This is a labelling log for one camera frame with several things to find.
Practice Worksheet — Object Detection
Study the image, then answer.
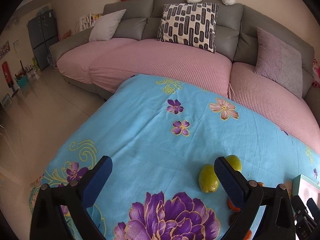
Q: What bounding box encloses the orange mandarin front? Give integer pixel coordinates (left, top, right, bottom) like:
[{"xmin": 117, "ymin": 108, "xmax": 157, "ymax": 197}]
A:
[{"xmin": 243, "ymin": 230, "xmax": 252, "ymax": 240}]

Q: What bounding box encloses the green jujube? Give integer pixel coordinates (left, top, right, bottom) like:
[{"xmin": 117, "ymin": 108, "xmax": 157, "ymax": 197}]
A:
[
  {"xmin": 198, "ymin": 164, "xmax": 219, "ymax": 193},
  {"xmin": 226, "ymin": 155, "xmax": 242, "ymax": 172}
]

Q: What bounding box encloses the green shallow cardboard tray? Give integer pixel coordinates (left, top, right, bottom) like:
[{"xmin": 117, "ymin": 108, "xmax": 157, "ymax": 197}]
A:
[{"xmin": 292, "ymin": 174, "xmax": 320, "ymax": 215}]

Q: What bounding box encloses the blue floral tablecloth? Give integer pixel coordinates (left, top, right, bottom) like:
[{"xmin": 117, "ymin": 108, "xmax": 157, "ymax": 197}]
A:
[{"xmin": 29, "ymin": 75, "xmax": 319, "ymax": 239}]

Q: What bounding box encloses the red fire extinguisher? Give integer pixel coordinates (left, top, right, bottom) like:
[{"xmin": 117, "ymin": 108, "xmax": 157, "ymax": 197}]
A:
[{"xmin": 2, "ymin": 61, "xmax": 14, "ymax": 88}]

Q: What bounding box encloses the pink red clothing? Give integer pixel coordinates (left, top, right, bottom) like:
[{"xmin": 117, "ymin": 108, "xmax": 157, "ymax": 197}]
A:
[{"xmin": 312, "ymin": 59, "xmax": 320, "ymax": 88}]

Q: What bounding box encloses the purple grey cushion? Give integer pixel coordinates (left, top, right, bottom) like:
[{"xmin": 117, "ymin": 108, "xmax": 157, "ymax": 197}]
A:
[{"xmin": 254, "ymin": 27, "xmax": 303, "ymax": 98}]

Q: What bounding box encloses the pink sofa seat cover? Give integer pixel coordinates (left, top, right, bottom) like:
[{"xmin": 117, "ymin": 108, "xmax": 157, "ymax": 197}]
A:
[{"xmin": 50, "ymin": 38, "xmax": 319, "ymax": 151}]

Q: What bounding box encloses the dark grey refrigerator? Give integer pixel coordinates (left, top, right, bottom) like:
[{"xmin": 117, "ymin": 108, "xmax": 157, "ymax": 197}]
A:
[{"xmin": 27, "ymin": 9, "xmax": 59, "ymax": 70}]

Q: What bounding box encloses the light grey cushion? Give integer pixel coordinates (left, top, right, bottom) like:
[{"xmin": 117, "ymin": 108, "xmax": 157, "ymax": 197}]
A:
[{"xmin": 88, "ymin": 9, "xmax": 126, "ymax": 42}]

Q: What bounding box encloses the white magazine rack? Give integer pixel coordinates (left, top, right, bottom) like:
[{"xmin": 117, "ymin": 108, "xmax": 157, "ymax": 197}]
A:
[{"xmin": 79, "ymin": 12, "xmax": 102, "ymax": 31}]

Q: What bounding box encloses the black white patterned cushion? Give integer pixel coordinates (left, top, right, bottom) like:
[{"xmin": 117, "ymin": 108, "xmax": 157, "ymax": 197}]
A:
[{"xmin": 157, "ymin": 2, "xmax": 219, "ymax": 53}]

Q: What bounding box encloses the grey sofa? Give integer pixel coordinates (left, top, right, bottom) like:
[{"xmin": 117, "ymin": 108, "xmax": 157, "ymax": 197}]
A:
[{"xmin": 49, "ymin": 0, "xmax": 320, "ymax": 100}]

